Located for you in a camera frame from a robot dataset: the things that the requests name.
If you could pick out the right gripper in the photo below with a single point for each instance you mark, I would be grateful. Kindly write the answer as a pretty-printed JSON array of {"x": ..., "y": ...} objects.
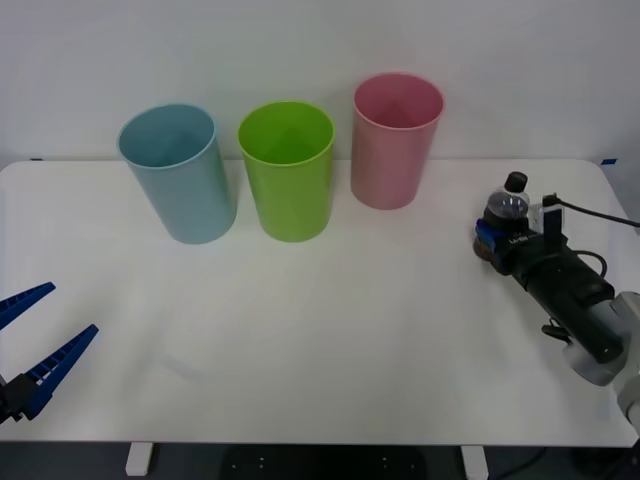
[{"x": 532, "y": 252}]

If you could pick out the green plastic bin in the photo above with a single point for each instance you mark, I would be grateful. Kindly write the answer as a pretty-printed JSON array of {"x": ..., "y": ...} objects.
[{"x": 292, "y": 200}]

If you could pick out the pink plastic bin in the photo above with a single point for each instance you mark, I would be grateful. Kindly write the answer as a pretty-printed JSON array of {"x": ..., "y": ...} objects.
[{"x": 382, "y": 170}]

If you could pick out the small black-capped plastic bottle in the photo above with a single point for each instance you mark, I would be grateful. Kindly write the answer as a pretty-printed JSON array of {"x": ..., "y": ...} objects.
[{"x": 507, "y": 207}]

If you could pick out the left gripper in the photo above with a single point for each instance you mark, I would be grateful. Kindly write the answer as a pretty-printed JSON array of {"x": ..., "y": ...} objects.
[{"x": 4, "y": 402}]

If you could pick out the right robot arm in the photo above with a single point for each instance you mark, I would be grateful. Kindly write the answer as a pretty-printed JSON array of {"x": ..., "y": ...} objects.
[{"x": 580, "y": 300}]

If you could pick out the pale blue plastic bin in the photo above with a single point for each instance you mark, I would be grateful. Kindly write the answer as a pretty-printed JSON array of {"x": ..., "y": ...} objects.
[{"x": 192, "y": 200}]

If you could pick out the white table leg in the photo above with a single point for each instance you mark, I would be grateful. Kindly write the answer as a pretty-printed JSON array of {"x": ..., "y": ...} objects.
[
  {"x": 474, "y": 462},
  {"x": 138, "y": 459}
]

